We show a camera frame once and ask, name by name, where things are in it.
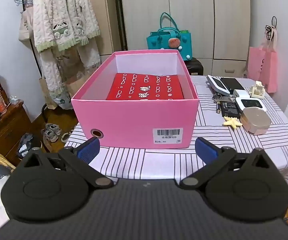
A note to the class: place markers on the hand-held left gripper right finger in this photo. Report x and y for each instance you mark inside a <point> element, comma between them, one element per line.
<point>205,150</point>

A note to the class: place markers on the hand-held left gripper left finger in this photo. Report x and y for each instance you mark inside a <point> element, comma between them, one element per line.
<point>90,149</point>

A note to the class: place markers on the cream starfish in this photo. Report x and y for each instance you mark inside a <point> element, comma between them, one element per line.
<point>231,123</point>

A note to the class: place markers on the small cylindrical battery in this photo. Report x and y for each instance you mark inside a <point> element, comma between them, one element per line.
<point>218,107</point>

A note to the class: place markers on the black battery pack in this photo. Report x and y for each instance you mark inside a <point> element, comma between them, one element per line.
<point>230,110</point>

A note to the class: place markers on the pink cardboard box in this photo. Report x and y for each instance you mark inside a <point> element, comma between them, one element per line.
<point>134,120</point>

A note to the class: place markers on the silver rounded square case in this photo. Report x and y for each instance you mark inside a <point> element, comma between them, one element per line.
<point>255,120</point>

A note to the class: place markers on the white router black top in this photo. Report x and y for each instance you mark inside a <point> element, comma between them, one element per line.
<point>250,103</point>

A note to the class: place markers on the white charger block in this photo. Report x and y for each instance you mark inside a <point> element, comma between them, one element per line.
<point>241,93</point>

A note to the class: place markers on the white router rounded screen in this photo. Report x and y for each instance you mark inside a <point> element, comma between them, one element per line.
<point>217,83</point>

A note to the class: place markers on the black phone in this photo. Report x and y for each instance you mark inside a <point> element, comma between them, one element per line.
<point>231,83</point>

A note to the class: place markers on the cream plastic clip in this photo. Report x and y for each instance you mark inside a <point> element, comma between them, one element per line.
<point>257,91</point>

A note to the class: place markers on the grey sneaker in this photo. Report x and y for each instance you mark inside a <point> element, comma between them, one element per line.
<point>49,135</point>
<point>53,127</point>

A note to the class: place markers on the striped white tablecloth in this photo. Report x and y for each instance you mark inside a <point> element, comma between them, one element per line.
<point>258,150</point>

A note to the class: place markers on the white green plastic bag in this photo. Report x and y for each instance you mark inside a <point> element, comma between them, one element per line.
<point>62,101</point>

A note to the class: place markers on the yellow trash bin black liner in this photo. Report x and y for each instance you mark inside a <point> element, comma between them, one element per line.
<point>25,142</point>

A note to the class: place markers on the plain brown paper bag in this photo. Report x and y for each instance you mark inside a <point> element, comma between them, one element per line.
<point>45,92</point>

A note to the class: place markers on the red patterned cloth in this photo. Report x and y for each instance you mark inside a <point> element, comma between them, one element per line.
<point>144,87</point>

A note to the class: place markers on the wooden cabinet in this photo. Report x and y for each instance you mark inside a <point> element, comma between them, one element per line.
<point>9,132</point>

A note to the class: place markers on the black suitcase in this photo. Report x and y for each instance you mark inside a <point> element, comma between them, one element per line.
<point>195,67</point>

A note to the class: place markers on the pink shopping bag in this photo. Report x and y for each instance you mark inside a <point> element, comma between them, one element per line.
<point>261,65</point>

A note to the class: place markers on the teal felt handbag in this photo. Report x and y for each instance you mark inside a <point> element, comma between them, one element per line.
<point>158,41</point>

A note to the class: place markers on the cream side cabinet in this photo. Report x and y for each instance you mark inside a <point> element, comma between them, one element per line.
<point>106,17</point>

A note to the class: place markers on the beige canvas tote bag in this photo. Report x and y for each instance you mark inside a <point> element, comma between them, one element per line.
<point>25,25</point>

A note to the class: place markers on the cream fluffy pajama top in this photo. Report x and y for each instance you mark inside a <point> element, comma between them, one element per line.
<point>59,12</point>

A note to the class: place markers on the cream wardrobe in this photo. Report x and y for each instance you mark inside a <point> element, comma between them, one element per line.
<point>144,10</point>

